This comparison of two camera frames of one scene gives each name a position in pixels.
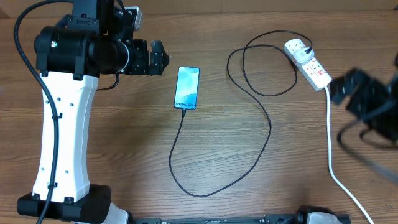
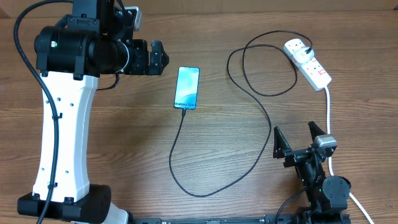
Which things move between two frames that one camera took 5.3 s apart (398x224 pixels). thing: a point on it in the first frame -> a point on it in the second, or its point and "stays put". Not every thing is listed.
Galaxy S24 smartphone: x=186 y=89 stays put
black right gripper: x=364 y=90 -> x=282 y=150
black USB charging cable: x=253 y=88 stays put
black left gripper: x=142 y=65 stays put
